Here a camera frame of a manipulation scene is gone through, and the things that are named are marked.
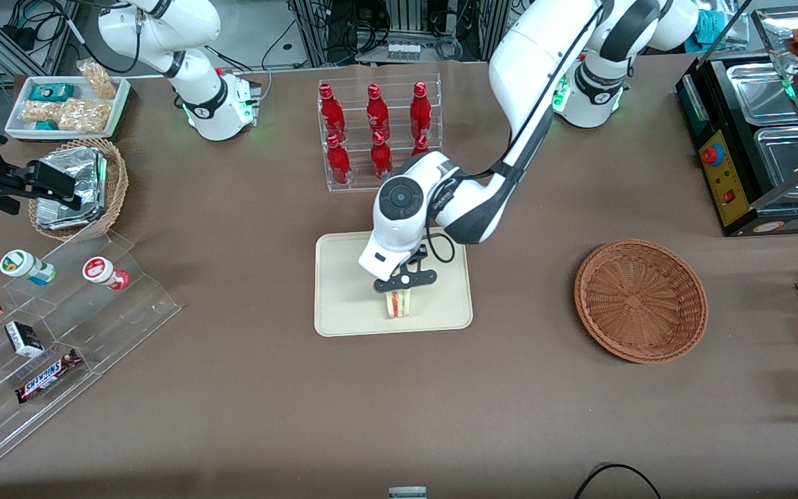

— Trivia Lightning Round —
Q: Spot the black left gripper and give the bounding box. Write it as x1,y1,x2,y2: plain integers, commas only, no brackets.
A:
380,244,429,299

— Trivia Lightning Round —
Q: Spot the triangular sandwich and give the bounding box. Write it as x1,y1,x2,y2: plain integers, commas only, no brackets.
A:
385,291,414,320

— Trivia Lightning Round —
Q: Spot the deep light wicker basket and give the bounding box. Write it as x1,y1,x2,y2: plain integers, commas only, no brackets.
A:
28,137,130,242

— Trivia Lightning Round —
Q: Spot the cream plastic tray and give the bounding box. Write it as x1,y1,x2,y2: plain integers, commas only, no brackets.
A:
314,226,474,338

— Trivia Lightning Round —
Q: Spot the white rectangular snack tray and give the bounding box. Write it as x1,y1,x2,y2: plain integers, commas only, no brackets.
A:
4,75,131,141

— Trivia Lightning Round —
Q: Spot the flat brown wicker basket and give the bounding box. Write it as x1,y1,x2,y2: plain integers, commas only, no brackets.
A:
574,239,709,365

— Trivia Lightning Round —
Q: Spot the foil wrapped package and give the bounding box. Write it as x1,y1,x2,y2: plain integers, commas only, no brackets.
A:
44,147,107,216
35,200,98,231

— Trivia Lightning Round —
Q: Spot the clear bag of crackers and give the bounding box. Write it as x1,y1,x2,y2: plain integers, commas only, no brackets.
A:
58,98,113,134
77,59,117,100
21,100,62,126

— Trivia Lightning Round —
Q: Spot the green lid yogurt cup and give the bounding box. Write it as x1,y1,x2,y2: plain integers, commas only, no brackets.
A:
0,249,56,286

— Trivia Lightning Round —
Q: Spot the red lid yogurt cup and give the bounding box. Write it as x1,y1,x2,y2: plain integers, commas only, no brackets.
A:
82,256,130,291

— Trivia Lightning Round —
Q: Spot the teal snack box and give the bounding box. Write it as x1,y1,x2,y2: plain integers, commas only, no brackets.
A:
30,83,76,103

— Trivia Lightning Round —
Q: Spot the clear acrylic bottle rack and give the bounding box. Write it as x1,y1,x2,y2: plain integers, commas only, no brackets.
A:
317,73,444,193

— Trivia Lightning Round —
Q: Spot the clear acrylic stepped shelf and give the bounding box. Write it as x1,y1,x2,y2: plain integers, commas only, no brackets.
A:
0,229,181,472

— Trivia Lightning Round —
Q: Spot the small black white box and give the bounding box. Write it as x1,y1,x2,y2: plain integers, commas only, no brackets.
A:
4,321,45,358

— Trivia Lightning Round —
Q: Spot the snickers chocolate bar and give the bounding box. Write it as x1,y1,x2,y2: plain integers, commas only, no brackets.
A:
15,349,83,405

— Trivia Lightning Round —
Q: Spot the black food warmer cabinet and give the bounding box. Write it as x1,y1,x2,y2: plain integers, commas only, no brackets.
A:
675,7,798,238

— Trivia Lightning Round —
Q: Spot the teal plastic bag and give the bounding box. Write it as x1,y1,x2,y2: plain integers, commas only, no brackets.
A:
695,10,743,46

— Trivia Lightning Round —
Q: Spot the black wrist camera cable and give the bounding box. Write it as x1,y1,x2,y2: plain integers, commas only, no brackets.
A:
425,42,580,265

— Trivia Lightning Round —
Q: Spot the black loose cable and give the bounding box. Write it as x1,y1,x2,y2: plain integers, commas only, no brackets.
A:
574,463,662,499

